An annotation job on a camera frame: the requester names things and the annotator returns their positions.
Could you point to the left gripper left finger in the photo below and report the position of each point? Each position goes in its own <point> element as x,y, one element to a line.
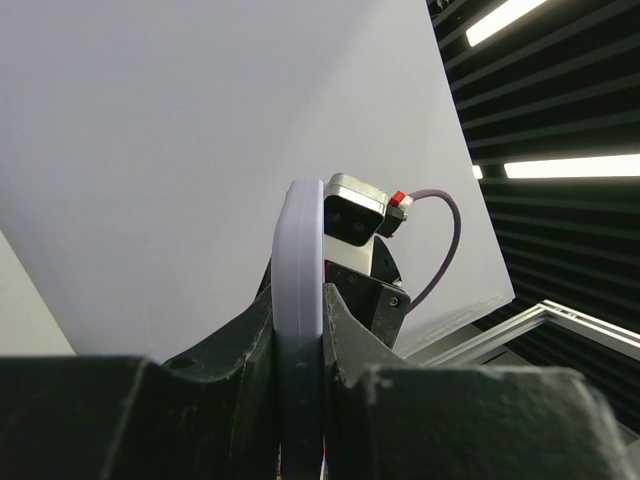
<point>207,413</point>

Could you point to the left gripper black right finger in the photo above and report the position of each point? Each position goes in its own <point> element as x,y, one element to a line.
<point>388,419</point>

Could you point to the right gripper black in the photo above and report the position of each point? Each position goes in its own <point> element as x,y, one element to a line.
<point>369,283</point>

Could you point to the large phone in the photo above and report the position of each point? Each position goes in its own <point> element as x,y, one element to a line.
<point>297,276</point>

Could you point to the ceiling light strip lower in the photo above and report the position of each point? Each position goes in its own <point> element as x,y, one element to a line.
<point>610,166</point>

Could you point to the ceiling light strip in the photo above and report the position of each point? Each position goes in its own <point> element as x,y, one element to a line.
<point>499,18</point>
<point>610,166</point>

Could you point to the ceiling light strip upper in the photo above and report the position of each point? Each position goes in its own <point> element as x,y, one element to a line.
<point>499,18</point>

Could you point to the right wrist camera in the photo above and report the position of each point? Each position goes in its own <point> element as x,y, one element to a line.
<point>354,213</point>

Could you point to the aluminium frame rail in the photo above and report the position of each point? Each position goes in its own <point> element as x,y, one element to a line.
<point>609,335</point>

